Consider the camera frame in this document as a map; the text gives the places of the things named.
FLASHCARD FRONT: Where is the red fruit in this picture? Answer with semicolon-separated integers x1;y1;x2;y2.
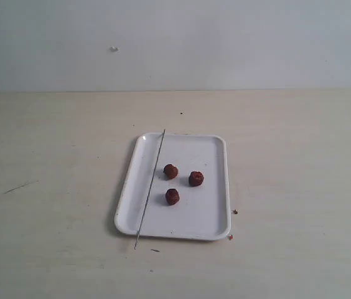
188;171;204;187
165;188;180;206
163;164;179;180

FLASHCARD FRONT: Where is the thin metal skewer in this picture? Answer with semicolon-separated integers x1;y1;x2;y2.
134;129;166;250

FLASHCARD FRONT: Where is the white rectangular plastic tray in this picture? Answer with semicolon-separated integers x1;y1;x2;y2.
114;133;232;241

